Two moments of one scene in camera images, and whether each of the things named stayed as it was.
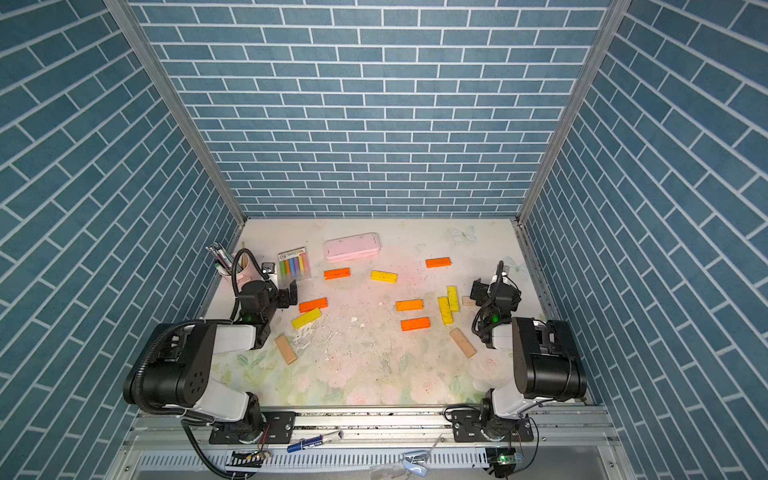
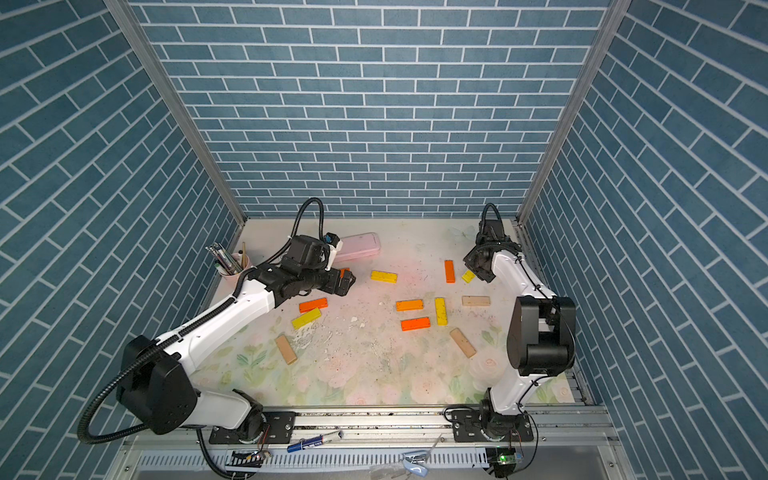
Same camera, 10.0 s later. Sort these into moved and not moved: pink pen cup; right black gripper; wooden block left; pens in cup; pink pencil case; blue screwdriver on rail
Moved: right black gripper
Not moved: pink pencil case; pens in cup; pink pen cup; wooden block left; blue screwdriver on rail
